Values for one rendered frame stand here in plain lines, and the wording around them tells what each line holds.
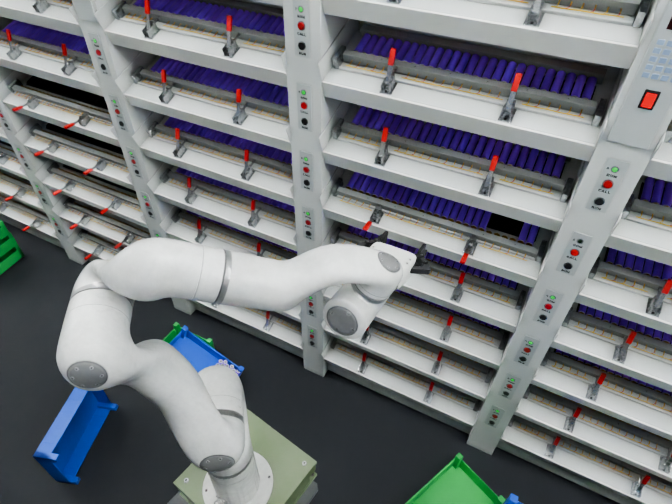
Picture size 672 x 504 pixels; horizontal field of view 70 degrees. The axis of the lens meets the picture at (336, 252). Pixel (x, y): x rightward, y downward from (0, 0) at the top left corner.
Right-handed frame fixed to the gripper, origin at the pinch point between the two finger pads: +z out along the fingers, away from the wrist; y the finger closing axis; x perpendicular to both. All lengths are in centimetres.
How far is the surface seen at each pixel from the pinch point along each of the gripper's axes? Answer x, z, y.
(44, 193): -52, 28, -172
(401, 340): -60, 37, -2
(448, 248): -8.5, 19.7, 7.3
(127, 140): -8, 19, -105
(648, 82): 41, 8, 34
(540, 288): -11.0, 19.6, 31.6
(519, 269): -8.1, 20.2, 25.5
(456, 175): 11.8, 18.9, 4.6
